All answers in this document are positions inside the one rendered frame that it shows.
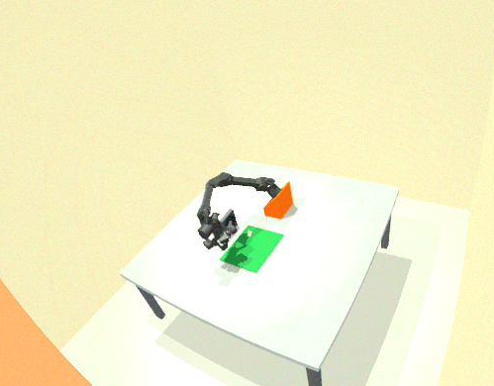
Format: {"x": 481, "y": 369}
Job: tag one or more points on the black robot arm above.
{"x": 212, "y": 223}

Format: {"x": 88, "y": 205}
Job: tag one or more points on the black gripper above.
{"x": 214, "y": 242}

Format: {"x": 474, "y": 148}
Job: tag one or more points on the green circuit board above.
{"x": 252, "y": 248}

